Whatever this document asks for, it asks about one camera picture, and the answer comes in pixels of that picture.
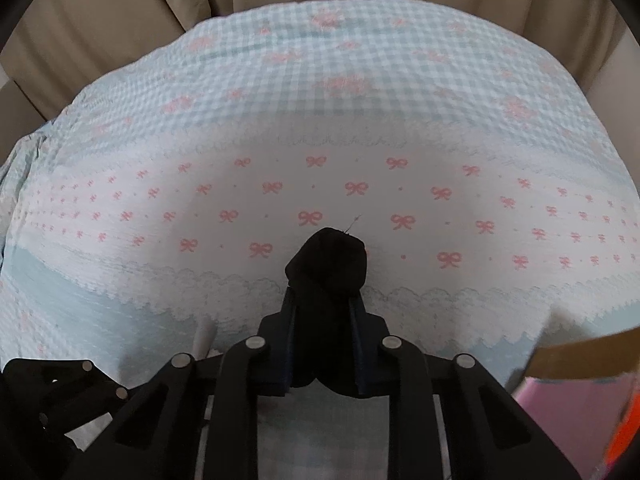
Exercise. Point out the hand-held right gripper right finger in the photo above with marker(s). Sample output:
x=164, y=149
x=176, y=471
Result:
x=359, y=355

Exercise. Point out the checked bed sheet with bows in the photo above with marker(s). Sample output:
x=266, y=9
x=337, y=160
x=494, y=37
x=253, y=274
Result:
x=320, y=110

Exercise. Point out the black sock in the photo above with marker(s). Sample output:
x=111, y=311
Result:
x=327, y=270

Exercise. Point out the beige curtain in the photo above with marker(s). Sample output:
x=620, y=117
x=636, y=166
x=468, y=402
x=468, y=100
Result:
x=100, y=20

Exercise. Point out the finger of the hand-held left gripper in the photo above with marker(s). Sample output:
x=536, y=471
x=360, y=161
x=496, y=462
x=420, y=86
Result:
x=75, y=375
x=55, y=425

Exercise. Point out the pink patterned cardboard box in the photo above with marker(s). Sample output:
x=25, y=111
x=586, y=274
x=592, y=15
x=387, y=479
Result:
x=575, y=355

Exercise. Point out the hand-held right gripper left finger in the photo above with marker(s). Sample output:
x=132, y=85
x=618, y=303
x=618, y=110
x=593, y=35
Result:
x=288, y=350

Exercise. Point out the orange pom-pom toy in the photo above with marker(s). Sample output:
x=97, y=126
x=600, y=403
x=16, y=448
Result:
x=622, y=435

